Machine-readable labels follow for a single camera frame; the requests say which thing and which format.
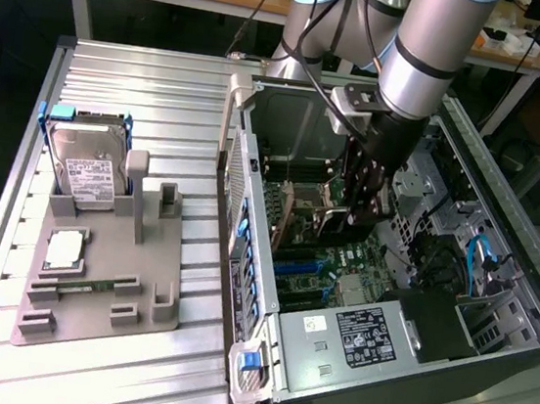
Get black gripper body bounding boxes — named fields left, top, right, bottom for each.
left=352, top=107, right=430, bottom=177

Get low-profile graphics card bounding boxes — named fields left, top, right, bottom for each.
left=315, top=202, right=383, bottom=244

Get CPU socket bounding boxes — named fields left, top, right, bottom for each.
left=292, top=180, right=347, bottom=222

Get green motherboard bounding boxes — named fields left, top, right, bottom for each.
left=237, top=150, right=423, bottom=328

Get metal socket cover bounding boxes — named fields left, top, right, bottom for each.
left=269, top=181, right=298, bottom=253

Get silver chipset heatsink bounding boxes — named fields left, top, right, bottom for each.
left=335, top=275, right=380, bottom=310

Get blue expansion slot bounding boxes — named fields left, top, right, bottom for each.
left=272, top=255, right=338, bottom=283

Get black expansion slot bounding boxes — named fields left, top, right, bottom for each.
left=276, top=284, right=337, bottom=317

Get black plastic shroud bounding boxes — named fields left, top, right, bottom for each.
left=368, top=284, right=486, bottom=371

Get open PC case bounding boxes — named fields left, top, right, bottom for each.
left=185, top=68, right=540, bottom=404

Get white plastic parts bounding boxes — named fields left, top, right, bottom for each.
left=479, top=25, right=540, bottom=60

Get grey power supply unit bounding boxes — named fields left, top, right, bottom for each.
left=269, top=290, right=424, bottom=404

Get blue case release latch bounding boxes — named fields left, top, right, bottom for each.
left=235, top=350, right=265, bottom=374

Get grey parts rack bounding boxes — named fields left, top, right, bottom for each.
left=9, top=136, right=201, bottom=367

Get hard disk in blue carrier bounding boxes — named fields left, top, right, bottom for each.
left=25, top=101, right=139, bottom=218

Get green RAM stick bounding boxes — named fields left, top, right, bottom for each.
left=55, top=274, right=116, bottom=298

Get silver CPU chip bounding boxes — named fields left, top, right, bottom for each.
left=42, top=227, right=91, bottom=275

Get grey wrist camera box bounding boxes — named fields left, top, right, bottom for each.
left=325, top=81, right=397, bottom=143

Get blue data wire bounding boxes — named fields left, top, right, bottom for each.
left=460, top=233, right=503, bottom=302

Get black robot camera cable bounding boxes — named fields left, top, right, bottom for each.
left=285, top=0, right=389, bottom=147

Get black cable with metal plug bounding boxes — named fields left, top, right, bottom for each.
left=223, top=0, right=281, bottom=68

